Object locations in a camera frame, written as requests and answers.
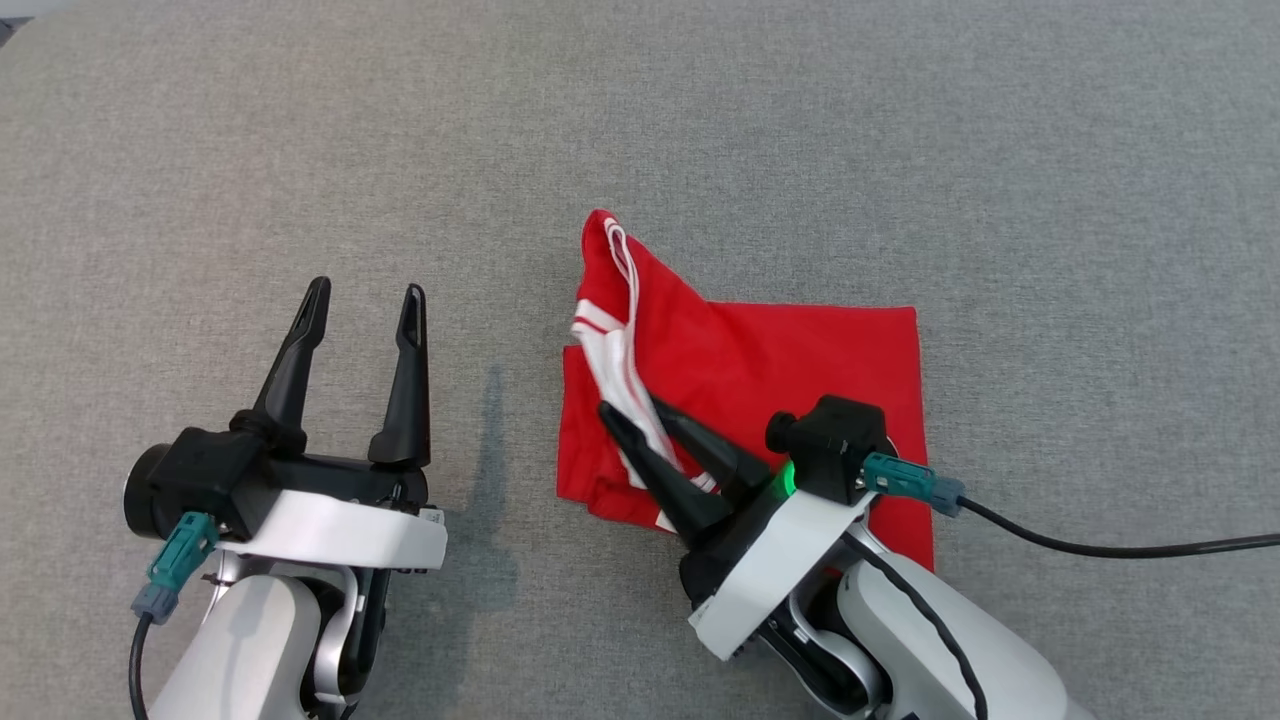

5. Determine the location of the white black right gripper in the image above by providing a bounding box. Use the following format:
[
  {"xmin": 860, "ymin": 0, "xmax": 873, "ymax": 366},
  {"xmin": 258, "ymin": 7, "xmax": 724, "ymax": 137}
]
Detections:
[{"xmin": 597, "ymin": 397, "xmax": 873, "ymax": 662}]

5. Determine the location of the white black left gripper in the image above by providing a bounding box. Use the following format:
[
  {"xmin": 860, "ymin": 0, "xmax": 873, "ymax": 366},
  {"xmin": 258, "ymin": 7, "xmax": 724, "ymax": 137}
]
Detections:
[{"xmin": 123, "ymin": 277, "xmax": 448, "ymax": 574}]

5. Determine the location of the red white t-shirt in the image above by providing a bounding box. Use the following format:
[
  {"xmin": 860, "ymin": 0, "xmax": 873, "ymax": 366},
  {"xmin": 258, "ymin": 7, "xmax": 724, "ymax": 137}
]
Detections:
[{"xmin": 557, "ymin": 208, "xmax": 937, "ymax": 574}]

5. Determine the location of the right camera cable teal plug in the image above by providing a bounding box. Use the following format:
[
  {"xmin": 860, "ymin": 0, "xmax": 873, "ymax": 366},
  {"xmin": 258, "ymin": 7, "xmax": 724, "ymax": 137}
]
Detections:
[{"xmin": 862, "ymin": 452, "xmax": 1280, "ymax": 560}]

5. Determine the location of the camera cable teal plug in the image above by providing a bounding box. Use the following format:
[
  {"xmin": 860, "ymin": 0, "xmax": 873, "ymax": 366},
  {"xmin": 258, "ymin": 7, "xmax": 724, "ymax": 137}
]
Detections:
[
  {"xmin": 127, "ymin": 511, "xmax": 220, "ymax": 720},
  {"xmin": 862, "ymin": 452, "xmax": 1280, "ymax": 560}
]

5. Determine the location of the left camera cable teal plug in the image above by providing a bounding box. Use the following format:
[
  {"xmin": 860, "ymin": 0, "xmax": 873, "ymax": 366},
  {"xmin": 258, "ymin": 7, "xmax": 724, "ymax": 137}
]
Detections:
[{"xmin": 127, "ymin": 511, "xmax": 220, "ymax": 720}]

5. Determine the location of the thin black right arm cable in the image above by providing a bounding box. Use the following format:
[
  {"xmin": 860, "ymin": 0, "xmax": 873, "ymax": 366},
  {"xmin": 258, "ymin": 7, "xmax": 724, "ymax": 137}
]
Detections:
[{"xmin": 848, "ymin": 543, "xmax": 993, "ymax": 720}]

